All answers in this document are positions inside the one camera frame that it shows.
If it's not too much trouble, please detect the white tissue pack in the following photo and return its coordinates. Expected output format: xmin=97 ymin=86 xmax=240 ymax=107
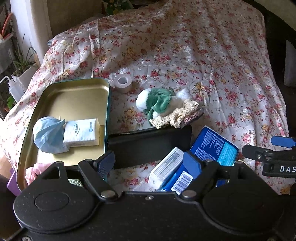
xmin=63 ymin=118 xmax=100 ymax=147

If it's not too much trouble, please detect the leopard print scrunchie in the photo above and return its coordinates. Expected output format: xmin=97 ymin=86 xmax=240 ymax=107
xmin=180 ymin=111 xmax=204 ymax=128

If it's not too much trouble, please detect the blue face mask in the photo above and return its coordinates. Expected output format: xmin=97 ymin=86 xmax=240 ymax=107
xmin=33 ymin=116 xmax=69 ymax=154

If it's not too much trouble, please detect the cream lace scrunchie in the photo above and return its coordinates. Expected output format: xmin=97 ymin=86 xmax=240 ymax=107
xmin=149 ymin=99 xmax=202 ymax=129

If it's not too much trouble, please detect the pink fabric scrunchie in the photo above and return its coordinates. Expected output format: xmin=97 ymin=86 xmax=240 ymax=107
xmin=25 ymin=163 xmax=52 ymax=185

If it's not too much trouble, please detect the green white plush toy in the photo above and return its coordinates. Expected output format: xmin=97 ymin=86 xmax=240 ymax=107
xmin=136 ymin=88 xmax=176 ymax=120

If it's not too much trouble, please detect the white tape roll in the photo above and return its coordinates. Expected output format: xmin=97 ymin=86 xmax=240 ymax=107
xmin=114 ymin=74 xmax=132 ymax=93

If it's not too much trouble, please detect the green knitted scrubber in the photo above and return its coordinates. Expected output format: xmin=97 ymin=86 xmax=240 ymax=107
xmin=68 ymin=179 xmax=83 ymax=187

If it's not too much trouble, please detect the blue tissue package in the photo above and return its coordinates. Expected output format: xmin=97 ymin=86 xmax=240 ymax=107
xmin=161 ymin=126 xmax=239 ymax=195

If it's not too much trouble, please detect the white wrapped wipes pack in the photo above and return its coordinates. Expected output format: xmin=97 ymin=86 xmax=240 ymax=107
xmin=148 ymin=147 xmax=184 ymax=190

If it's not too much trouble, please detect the gold metal tin tray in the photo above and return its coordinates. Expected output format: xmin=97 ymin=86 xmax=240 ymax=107
xmin=16 ymin=78 xmax=111 ymax=190

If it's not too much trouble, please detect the purple stool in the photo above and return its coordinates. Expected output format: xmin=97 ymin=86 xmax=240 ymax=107
xmin=7 ymin=169 xmax=21 ymax=196

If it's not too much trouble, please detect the floral bed cover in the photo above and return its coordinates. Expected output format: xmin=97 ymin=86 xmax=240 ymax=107
xmin=0 ymin=0 xmax=291 ymax=195

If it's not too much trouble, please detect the white squeeze bottle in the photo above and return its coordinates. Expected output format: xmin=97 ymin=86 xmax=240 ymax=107
xmin=0 ymin=76 xmax=24 ymax=102

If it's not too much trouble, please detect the potted green plant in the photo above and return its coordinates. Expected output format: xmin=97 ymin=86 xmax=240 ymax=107
xmin=11 ymin=36 xmax=40 ymax=92

